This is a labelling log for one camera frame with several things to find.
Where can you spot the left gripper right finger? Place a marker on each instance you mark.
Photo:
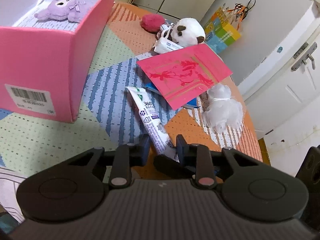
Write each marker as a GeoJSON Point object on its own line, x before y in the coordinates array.
{"type": "Point", "coordinates": [198, 158]}

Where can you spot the pink fluffy ball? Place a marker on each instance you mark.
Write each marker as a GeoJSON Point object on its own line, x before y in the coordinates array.
{"type": "Point", "coordinates": [152, 22]}

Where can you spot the colourful paper gift bag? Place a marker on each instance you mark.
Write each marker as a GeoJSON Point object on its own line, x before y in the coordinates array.
{"type": "Point", "coordinates": [224, 27]}

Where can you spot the white panda plush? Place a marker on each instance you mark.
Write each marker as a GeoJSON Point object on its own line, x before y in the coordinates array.
{"type": "Point", "coordinates": [185, 32]}

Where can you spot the white tube package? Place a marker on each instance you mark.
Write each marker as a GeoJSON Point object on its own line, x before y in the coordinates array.
{"type": "Point", "coordinates": [152, 123]}

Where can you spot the purple plush toy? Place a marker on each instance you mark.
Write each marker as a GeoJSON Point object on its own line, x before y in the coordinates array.
{"type": "Point", "coordinates": [60, 10]}

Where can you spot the metal door handle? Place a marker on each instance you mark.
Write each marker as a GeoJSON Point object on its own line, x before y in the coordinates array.
{"type": "Point", "coordinates": [303, 54]}

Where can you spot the pink cardboard box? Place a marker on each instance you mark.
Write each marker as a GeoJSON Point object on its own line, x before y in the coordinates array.
{"type": "Point", "coordinates": [44, 64]}

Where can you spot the blue wet wipes pack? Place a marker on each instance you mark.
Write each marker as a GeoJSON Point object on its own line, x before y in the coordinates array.
{"type": "Point", "coordinates": [175, 99]}

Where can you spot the white mesh bath pouf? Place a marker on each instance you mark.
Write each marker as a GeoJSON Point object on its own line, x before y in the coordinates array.
{"type": "Point", "coordinates": [223, 111]}

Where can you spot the small white tissue pack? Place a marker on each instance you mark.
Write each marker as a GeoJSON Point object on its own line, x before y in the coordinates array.
{"type": "Point", "coordinates": [164, 45]}

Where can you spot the red greeting card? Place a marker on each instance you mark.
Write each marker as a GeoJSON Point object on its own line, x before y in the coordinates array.
{"type": "Point", "coordinates": [193, 70]}

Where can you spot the white door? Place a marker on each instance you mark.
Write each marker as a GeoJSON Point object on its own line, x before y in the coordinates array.
{"type": "Point", "coordinates": [284, 105]}

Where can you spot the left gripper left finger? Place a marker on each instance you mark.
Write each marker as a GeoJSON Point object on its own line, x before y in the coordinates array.
{"type": "Point", "coordinates": [124, 158]}

